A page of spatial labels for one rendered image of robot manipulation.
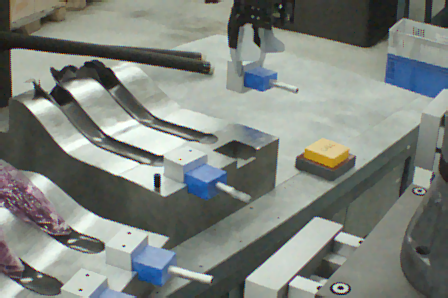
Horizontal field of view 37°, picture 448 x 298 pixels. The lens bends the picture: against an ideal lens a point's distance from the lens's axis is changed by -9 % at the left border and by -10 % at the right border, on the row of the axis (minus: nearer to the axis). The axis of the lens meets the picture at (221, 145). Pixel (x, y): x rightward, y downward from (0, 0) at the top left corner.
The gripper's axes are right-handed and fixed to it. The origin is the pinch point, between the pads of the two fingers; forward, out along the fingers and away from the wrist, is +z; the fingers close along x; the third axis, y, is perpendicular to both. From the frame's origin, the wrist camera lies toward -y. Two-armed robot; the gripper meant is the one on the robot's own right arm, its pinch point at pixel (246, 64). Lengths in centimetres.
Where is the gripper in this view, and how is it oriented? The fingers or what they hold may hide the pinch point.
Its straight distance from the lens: 127.4
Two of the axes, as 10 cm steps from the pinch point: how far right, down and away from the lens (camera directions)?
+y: 7.8, 2.9, -5.6
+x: 6.3, -3.0, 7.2
